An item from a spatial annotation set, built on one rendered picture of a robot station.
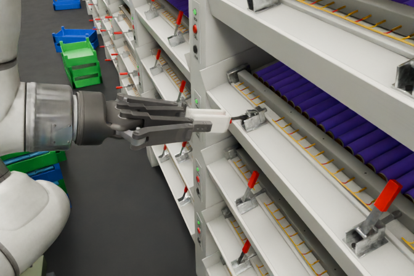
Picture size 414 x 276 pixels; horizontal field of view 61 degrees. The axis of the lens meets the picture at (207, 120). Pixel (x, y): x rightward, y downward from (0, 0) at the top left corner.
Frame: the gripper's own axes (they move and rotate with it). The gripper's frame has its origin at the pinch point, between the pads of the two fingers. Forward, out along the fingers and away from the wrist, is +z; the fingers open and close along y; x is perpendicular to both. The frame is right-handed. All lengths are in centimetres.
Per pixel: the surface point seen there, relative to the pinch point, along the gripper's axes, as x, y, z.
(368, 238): 1.2, 27.6, 7.6
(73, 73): -71, -186, -3
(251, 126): -0.4, 1.0, 8.2
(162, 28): 0, -58, 9
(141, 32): -11, -86, 11
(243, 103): 0.2, -6.7, 10.4
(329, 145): 4.2, 13.8, 12.5
